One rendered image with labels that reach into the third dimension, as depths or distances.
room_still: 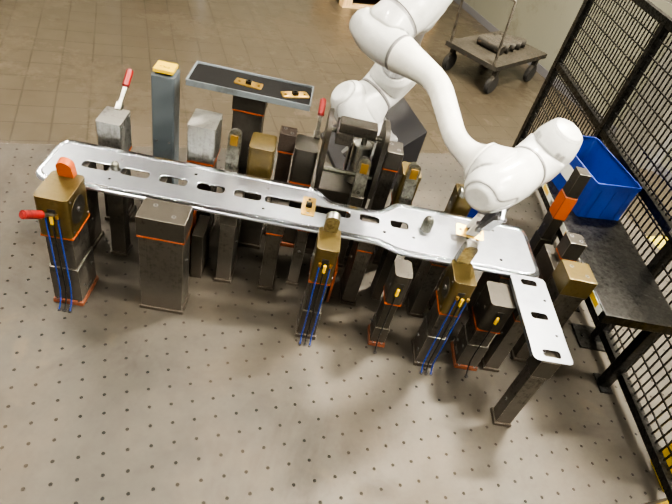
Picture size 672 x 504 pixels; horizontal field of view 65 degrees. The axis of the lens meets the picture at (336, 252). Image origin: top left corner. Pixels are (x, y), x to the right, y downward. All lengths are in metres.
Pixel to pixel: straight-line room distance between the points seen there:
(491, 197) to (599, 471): 0.85
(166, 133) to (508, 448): 1.37
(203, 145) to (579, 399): 1.32
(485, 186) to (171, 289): 0.86
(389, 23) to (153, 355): 1.06
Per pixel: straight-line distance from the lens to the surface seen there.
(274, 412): 1.40
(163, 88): 1.75
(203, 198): 1.47
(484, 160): 1.17
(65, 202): 1.37
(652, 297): 1.70
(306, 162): 1.60
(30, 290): 1.68
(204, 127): 1.55
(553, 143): 1.24
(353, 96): 2.03
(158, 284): 1.51
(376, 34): 1.50
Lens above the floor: 1.90
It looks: 41 degrees down
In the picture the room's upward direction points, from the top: 16 degrees clockwise
